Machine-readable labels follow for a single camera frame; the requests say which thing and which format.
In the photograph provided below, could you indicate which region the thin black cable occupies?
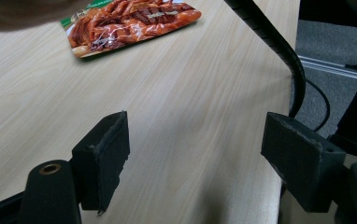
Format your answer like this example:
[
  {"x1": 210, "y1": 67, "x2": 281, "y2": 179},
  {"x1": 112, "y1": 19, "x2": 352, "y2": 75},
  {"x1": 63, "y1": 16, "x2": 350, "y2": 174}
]
[{"x1": 305, "y1": 78, "x2": 332, "y2": 133}]

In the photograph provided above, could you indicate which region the aluminium floor rail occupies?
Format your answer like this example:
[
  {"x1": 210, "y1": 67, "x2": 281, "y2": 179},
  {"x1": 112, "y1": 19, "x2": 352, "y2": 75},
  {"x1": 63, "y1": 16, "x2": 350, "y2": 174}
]
[{"x1": 297, "y1": 55, "x2": 357, "y2": 81}]

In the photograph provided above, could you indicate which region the thick black right gripper cable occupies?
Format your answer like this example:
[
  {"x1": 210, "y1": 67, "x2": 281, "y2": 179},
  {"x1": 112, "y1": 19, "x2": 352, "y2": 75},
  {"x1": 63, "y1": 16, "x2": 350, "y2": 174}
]
[{"x1": 222, "y1": 0, "x2": 307, "y2": 119}]

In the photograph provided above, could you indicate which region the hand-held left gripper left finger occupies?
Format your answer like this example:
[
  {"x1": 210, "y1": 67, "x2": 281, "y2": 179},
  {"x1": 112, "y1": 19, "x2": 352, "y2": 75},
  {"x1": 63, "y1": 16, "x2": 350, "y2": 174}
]
[{"x1": 71, "y1": 110, "x2": 131, "y2": 217}]

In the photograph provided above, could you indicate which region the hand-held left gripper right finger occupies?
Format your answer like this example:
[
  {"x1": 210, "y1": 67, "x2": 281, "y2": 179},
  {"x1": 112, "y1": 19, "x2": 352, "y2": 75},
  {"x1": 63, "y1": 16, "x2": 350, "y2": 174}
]
[{"x1": 260, "y1": 111, "x2": 348, "y2": 214}]

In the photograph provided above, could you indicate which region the green and red food packet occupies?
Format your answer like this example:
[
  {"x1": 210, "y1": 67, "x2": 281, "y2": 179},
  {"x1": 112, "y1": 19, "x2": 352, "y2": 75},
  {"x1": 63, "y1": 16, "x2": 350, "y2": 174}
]
[{"x1": 60, "y1": 0, "x2": 203, "y2": 60}]

